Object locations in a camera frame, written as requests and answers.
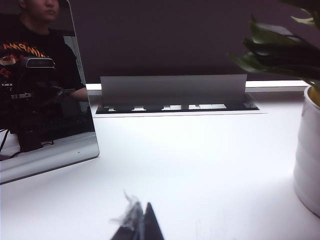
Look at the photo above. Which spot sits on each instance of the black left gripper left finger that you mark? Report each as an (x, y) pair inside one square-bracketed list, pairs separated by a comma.
[(133, 225)]

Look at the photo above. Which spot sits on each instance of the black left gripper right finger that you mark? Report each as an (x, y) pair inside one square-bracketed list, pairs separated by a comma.
[(151, 225)]

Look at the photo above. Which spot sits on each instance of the green leafy artificial plant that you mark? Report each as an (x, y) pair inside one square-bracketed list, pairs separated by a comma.
[(282, 55)]

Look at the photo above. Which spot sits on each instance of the silver framed tablet screen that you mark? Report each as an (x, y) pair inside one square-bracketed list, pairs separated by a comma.
[(45, 100)]

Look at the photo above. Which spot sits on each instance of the white ribbed plastic pot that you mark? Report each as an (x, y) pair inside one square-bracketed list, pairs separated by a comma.
[(308, 155)]

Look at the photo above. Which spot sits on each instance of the dark purple desk partition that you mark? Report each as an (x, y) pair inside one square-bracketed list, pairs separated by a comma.
[(162, 37)]

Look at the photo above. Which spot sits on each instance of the white partition base rail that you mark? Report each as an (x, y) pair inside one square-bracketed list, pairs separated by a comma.
[(275, 86)]

